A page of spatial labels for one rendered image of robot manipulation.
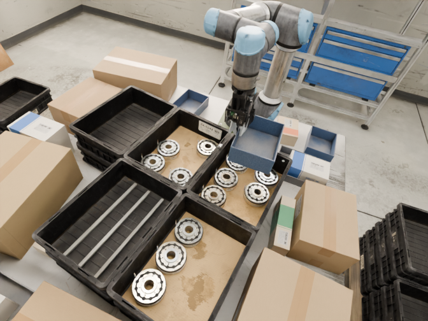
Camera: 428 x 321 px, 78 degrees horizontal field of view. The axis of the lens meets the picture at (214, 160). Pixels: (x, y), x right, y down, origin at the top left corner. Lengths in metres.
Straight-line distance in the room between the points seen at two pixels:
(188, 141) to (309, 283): 0.78
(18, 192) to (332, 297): 1.10
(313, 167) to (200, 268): 0.76
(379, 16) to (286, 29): 2.61
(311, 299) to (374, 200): 1.78
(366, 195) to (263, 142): 1.73
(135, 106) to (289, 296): 1.14
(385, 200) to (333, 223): 1.57
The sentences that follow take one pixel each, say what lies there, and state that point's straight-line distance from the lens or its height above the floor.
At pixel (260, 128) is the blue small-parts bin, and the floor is 1.08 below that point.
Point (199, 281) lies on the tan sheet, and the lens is 0.96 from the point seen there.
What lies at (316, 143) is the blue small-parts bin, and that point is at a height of 0.70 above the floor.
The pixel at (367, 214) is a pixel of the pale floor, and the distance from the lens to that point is 2.51.
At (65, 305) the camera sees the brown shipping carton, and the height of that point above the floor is 0.86.
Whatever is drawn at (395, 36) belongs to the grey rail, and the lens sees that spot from 2.89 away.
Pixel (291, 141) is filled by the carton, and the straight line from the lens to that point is 1.58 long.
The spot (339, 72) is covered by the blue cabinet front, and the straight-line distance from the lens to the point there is 2.97.
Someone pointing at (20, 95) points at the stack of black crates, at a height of 0.49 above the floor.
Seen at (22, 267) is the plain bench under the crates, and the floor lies 0.70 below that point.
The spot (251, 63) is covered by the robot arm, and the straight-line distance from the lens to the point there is 0.74.
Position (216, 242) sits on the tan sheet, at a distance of 1.01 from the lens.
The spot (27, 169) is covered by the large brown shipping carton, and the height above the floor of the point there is 0.90.
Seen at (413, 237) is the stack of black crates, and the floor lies 0.49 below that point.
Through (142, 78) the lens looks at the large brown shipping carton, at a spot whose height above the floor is 0.90.
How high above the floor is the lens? 1.75
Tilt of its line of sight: 48 degrees down
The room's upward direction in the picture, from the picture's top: 10 degrees clockwise
